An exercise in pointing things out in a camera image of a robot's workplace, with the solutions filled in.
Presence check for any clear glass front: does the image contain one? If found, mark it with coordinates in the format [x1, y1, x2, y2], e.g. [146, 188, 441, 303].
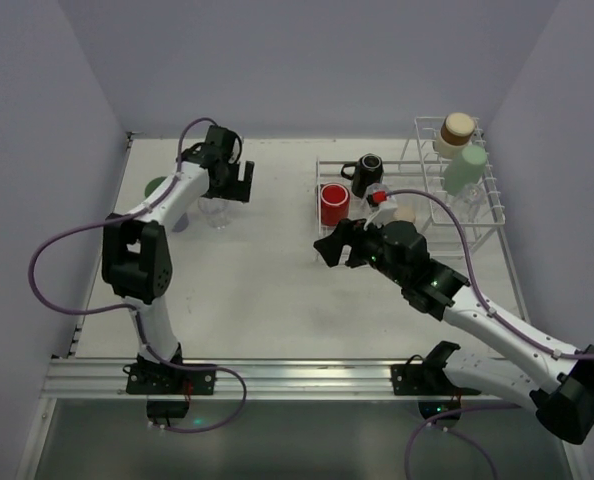
[198, 197, 230, 230]

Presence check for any beige cup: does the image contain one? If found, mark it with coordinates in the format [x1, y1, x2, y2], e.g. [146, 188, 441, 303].
[392, 205, 416, 224]

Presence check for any red mug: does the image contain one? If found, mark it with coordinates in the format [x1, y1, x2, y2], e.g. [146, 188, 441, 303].
[320, 183, 350, 227]

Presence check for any lavender cup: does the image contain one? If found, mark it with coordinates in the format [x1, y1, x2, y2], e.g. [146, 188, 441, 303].
[172, 212, 190, 233]

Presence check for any black mug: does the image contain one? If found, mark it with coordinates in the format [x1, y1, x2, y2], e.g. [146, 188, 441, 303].
[340, 153, 384, 198]

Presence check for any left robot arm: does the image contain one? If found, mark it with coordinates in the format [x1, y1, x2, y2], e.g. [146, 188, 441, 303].
[101, 124, 254, 371]

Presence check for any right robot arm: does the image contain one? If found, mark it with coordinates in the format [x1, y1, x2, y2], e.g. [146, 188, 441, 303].
[313, 219, 594, 445]

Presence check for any clear glass upper rack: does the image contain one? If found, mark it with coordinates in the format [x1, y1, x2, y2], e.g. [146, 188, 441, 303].
[451, 183, 486, 224]

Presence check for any tall light green cup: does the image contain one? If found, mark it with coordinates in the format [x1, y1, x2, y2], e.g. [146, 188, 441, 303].
[442, 145, 488, 196]

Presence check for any brown and cream cup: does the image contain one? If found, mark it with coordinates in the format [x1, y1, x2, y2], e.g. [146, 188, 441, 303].
[434, 112, 476, 159]

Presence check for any right black controller box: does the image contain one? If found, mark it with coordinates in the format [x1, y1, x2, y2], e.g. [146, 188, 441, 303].
[418, 400, 462, 419]

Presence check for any black controller box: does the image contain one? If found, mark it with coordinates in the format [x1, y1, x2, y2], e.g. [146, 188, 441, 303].
[418, 400, 462, 419]
[146, 400, 189, 424]

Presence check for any left black controller box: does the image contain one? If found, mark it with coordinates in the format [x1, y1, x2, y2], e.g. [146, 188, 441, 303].
[146, 400, 189, 424]

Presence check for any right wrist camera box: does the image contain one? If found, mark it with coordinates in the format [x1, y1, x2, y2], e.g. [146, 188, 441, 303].
[365, 183, 398, 226]

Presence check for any white wire dish rack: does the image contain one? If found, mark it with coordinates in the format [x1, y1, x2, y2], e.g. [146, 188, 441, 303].
[315, 116, 507, 263]

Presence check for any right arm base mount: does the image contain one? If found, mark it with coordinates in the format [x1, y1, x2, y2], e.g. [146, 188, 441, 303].
[390, 341, 481, 396]

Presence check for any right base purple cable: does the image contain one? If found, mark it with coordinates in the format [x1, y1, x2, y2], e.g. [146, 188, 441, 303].
[405, 404, 528, 480]

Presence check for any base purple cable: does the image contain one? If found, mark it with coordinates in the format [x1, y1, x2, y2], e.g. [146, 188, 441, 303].
[405, 404, 528, 480]
[149, 364, 251, 434]

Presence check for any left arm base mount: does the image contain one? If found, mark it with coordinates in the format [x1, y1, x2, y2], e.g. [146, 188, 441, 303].
[122, 357, 216, 396]

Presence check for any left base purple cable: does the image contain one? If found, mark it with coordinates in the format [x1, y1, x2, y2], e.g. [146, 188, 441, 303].
[149, 364, 251, 434]

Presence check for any aluminium mounting rail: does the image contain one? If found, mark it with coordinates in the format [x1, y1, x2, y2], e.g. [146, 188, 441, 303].
[40, 353, 535, 403]

